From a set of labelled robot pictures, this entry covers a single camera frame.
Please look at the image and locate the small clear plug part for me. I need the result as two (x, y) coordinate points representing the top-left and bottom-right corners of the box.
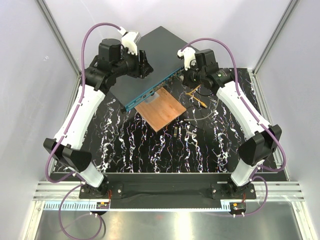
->
(186, 130), (197, 137)

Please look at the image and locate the black cable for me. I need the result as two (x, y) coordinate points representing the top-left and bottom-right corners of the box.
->
(189, 86), (217, 97)

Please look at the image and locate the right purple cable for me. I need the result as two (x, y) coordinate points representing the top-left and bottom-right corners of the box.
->
(179, 37), (287, 218)

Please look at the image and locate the small brass metal part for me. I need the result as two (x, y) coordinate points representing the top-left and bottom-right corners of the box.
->
(173, 126), (178, 138)

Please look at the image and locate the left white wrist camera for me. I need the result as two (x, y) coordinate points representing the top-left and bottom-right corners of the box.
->
(118, 27), (141, 56)

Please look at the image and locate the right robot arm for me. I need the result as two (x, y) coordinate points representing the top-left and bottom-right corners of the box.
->
(177, 47), (282, 199)

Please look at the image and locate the yellow ethernet cable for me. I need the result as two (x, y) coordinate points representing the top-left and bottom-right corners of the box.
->
(185, 84), (207, 109)

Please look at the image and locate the wooden board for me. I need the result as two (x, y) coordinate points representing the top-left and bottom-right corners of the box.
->
(134, 87), (187, 132)

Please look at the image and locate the grey ethernet cable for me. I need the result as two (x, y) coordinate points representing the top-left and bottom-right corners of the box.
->
(184, 96), (221, 123)

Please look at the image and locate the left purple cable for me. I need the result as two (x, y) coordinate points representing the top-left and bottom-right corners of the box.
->
(45, 22), (125, 238)

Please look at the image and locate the purple cable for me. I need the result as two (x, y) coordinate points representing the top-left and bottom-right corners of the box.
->
(45, 22), (125, 238)
(179, 37), (287, 218)

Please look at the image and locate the teal network switch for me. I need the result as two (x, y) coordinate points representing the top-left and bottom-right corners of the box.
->
(110, 26), (187, 113)

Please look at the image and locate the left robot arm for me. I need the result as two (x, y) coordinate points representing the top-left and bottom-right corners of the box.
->
(43, 37), (153, 198)

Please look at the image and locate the grey metal bracket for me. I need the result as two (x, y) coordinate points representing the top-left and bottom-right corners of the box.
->
(144, 92), (159, 104)

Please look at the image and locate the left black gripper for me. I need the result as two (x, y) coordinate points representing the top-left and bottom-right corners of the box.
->
(112, 46), (153, 79)

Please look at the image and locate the black marble pattern mat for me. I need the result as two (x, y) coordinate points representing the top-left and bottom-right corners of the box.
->
(81, 77), (246, 173)

